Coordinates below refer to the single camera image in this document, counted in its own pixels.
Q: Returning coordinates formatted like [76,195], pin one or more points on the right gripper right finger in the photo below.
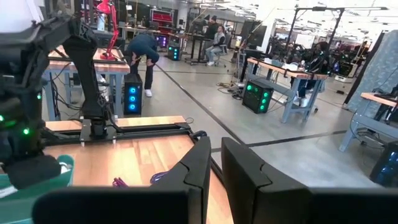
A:
[280,205]

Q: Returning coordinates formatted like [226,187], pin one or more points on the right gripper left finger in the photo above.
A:
[124,208]

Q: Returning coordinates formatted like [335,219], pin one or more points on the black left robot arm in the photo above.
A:
[84,68]

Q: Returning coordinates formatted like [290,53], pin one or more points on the teal plastic bin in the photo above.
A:
[66,180]

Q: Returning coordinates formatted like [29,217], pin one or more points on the black corner clamp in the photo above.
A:
[199,134]

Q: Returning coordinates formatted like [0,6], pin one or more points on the computer tower green lights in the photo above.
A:
[256,98]

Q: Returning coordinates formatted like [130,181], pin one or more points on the computer tower blue lights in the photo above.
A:
[385,168]
[133,93]

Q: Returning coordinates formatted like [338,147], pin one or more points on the wooden workbench grey legs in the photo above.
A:
[109,67]
[280,70]
[367,123]

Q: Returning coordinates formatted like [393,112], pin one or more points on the red desk lamp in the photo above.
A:
[107,56]

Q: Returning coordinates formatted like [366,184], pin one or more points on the person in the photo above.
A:
[143,46]
[212,29]
[219,39]
[320,59]

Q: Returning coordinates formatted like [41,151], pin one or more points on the computer tower teal lights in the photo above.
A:
[174,53]

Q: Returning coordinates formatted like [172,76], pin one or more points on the office chair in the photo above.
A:
[223,49]

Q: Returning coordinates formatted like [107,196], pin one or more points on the grey patterned partition panel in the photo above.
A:
[379,68]

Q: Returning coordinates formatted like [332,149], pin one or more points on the computer tower purple lights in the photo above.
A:
[161,41]

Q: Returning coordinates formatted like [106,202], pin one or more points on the black monitor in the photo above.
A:
[255,34]

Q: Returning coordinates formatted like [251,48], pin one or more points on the black standing desk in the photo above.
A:
[192,46]

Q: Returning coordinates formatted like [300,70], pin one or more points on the black overhead camera frame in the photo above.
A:
[334,28]

